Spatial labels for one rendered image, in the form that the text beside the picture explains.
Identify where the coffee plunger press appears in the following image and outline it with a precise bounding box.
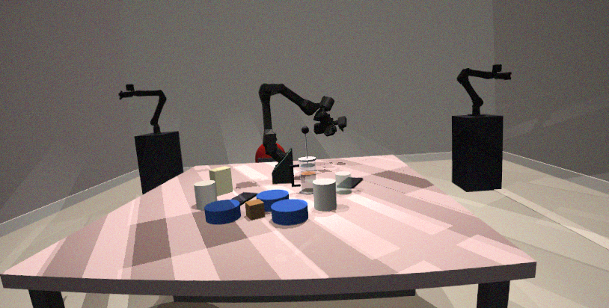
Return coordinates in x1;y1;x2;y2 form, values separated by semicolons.
290;126;316;195

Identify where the cream cylinder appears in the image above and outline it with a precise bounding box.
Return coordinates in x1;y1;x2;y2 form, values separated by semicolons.
194;180;218;211
313;179;337;212

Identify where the orange block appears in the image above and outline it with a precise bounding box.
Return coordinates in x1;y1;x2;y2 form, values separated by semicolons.
245;199;266;220

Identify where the blue short cylinder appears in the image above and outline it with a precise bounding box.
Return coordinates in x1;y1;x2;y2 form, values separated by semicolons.
257;190;289;212
271;199;308;226
204;200;241;225

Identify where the pale yellow cube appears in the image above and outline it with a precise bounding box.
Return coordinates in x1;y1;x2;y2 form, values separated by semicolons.
209;167;233;197

